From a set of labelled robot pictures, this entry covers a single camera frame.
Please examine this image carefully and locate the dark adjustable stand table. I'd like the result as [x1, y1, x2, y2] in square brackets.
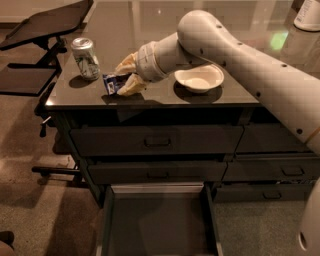
[0, 0, 94, 96]

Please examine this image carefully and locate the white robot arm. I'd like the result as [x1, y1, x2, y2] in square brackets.
[116, 10, 320, 155]

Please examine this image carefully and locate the blue rxbar blueberry bar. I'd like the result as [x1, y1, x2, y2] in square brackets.
[103, 74, 130, 95]

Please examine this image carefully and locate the middle right drawer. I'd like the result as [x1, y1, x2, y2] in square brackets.
[223, 154, 320, 182]

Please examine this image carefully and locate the top right drawer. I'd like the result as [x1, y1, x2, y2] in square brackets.
[237, 123, 309, 153]

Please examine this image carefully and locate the top left drawer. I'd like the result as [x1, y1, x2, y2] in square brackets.
[70, 125, 242, 157]

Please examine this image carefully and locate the bottom right drawer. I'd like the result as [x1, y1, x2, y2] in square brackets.
[214, 184, 313, 203]

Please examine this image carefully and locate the white cylindrical container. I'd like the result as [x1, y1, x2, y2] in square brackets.
[294, 0, 320, 32]

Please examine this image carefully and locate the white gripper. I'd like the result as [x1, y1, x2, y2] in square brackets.
[114, 41, 167, 96]

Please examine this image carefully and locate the open bottom left drawer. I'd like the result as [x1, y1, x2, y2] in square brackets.
[95, 183, 224, 256]

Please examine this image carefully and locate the white paper bowl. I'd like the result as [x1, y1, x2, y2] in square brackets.
[174, 64, 224, 94]

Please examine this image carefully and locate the silver green soda can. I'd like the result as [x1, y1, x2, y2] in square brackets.
[71, 37, 100, 81]

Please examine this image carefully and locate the middle left drawer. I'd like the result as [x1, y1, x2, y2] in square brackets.
[88, 161, 227, 185]

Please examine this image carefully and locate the dark grey drawer cabinet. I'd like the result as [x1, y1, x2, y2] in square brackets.
[45, 0, 320, 202]

